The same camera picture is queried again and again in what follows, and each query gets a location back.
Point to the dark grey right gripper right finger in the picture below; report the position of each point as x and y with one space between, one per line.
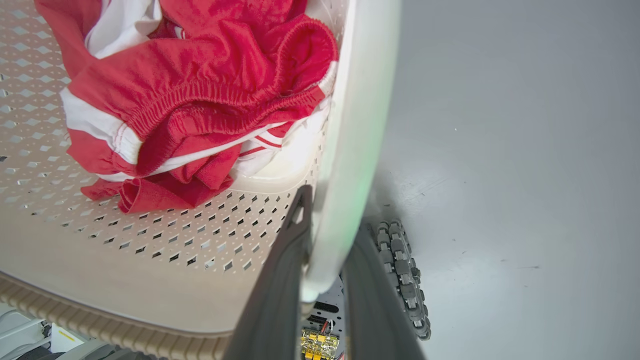
372 305

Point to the black omni wheel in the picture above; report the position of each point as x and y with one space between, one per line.
405 277

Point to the white robot body panel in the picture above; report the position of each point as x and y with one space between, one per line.
30 335

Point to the robot base with yellow connectors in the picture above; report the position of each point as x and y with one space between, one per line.
322 330

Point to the beige perforated plastic laundry basket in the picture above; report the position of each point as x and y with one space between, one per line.
165 260

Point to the red and white garment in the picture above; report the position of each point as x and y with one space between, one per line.
200 100

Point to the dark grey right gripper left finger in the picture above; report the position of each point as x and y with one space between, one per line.
272 300

